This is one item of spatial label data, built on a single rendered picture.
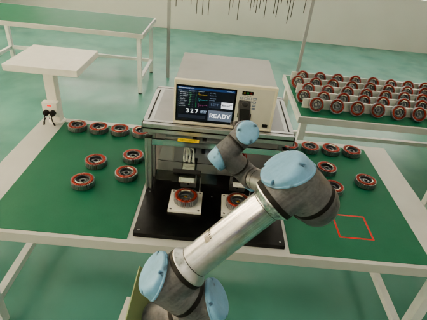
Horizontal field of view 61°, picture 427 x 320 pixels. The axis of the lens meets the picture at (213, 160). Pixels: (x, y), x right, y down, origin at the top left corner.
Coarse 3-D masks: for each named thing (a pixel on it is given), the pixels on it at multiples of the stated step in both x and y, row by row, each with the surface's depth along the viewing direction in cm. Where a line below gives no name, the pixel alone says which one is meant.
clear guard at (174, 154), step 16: (176, 144) 154; (192, 144) 155; (208, 144) 157; (160, 160) 143; (176, 160) 144; (192, 160) 145; (208, 160) 146; (160, 176) 142; (176, 176) 142; (192, 176) 142; (208, 176) 143
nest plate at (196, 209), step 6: (174, 192) 172; (198, 192) 173; (198, 198) 170; (168, 204) 164; (174, 204) 164; (198, 204) 166; (168, 210) 161; (174, 210) 161; (180, 210) 161; (186, 210) 162; (192, 210) 162; (198, 210) 162
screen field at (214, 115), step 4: (208, 112) 157; (212, 112) 156; (216, 112) 156; (220, 112) 156; (224, 112) 156; (228, 112) 156; (232, 112) 156; (208, 116) 158; (212, 116) 157; (216, 116) 157; (220, 116) 157; (224, 116) 157; (228, 116) 157; (208, 120) 159; (212, 120) 158; (216, 120) 158; (220, 120) 158; (224, 120) 158; (228, 120) 158
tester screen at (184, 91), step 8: (184, 88) 151; (192, 88) 151; (200, 88) 151; (184, 96) 153; (192, 96) 153; (200, 96) 152; (208, 96) 152; (216, 96) 152; (224, 96) 152; (232, 96) 152; (184, 104) 155; (192, 104) 155; (200, 104) 155; (208, 104) 154; (184, 112) 157; (200, 112) 157; (200, 120) 159
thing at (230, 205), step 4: (236, 192) 170; (228, 196) 167; (232, 196) 168; (236, 196) 169; (240, 196) 169; (244, 196) 168; (228, 200) 165; (232, 200) 168; (236, 200) 167; (240, 200) 167; (228, 204) 164; (232, 204) 162; (236, 204) 162; (228, 208) 164; (232, 208) 163
